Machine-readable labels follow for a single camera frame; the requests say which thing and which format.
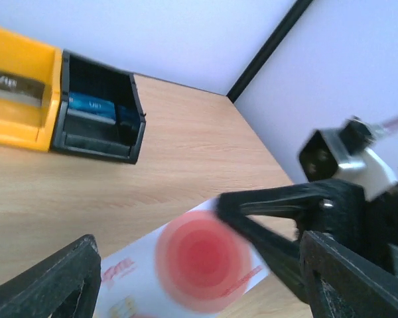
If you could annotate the black right bin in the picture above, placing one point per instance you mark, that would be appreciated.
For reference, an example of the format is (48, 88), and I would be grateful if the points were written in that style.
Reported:
(119, 142)

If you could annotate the red white credit card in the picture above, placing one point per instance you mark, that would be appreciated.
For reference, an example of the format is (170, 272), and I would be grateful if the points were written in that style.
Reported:
(193, 266)

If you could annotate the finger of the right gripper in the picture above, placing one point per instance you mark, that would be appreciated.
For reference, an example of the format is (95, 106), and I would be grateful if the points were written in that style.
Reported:
(333, 207)

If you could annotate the grey VIP card in bin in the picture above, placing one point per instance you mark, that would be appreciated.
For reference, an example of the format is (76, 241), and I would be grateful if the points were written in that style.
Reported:
(21, 89)

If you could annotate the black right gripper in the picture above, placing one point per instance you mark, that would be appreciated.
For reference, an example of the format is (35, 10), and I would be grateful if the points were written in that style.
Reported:
(366, 223)

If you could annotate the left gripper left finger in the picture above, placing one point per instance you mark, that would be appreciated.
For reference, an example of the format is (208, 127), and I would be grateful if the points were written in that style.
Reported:
(65, 284)

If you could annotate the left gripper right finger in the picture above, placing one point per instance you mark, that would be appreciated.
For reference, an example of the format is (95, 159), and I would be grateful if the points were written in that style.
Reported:
(341, 283)

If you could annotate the yellow middle bin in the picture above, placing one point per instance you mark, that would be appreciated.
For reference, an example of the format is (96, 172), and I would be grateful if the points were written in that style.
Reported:
(23, 125)

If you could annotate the black enclosure frame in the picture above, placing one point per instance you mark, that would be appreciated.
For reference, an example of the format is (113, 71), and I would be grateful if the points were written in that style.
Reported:
(268, 48)

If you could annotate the blue VIP card in bin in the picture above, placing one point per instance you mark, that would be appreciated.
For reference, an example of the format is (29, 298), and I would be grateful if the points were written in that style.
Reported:
(90, 107)

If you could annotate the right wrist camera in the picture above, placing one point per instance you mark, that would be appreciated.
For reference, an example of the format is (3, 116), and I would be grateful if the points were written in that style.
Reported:
(346, 153)

